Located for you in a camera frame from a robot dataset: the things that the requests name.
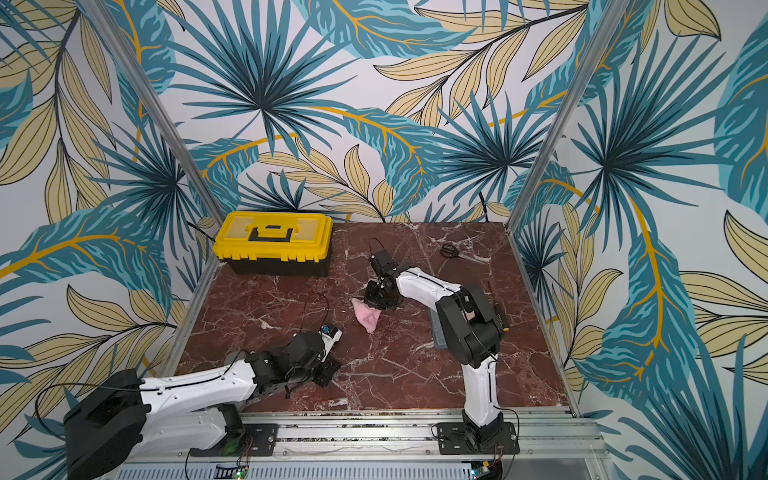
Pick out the pink microfibre cloth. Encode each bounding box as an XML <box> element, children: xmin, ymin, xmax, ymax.
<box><xmin>351</xmin><ymin>298</ymin><xmax>381</xmax><ymax>333</ymax></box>

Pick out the grey rectangular block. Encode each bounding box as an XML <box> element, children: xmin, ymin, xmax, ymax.
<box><xmin>428</xmin><ymin>309</ymin><xmax>447</xmax><ymax>350</ymax></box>

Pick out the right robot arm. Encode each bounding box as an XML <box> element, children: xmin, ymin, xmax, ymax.
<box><xmin>364</xmin><ymin>267</ymin><xmax>504</xmax><ymax>436</ymax></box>

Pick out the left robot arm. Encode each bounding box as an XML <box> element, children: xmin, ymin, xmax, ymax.
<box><xmin>63</xmin><ymin>325</ymin><xmax>342</xmax><ymax>479</ymax></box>

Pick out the yellow black toolbox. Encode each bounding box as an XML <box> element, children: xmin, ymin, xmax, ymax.
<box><xmin>213</xmin><ymin>211</ymin><xmax>333</xmax><ymax>277</ymax></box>

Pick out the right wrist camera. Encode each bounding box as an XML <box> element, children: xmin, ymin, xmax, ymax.
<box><xmin>370</xmin><ymin>250</ymin><xmax>399</xmax><ymax>278</ymax></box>

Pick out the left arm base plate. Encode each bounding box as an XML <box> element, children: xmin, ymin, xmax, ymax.
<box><xmin>191</xmin><ymin>424</ymin><xmax>279</xmax><ymax>458</ymax></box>

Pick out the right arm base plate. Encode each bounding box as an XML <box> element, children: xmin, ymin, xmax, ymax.
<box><xmin>431</xmin><ymin>422</ymin><xmax>520</xmax><ymax>456</ymax></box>

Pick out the aluminium front rail frame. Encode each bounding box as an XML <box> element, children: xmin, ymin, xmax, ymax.
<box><xmin>89</xmin><ymin>407</ymin><xmax>619</xmax><ymax>480</ymax></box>

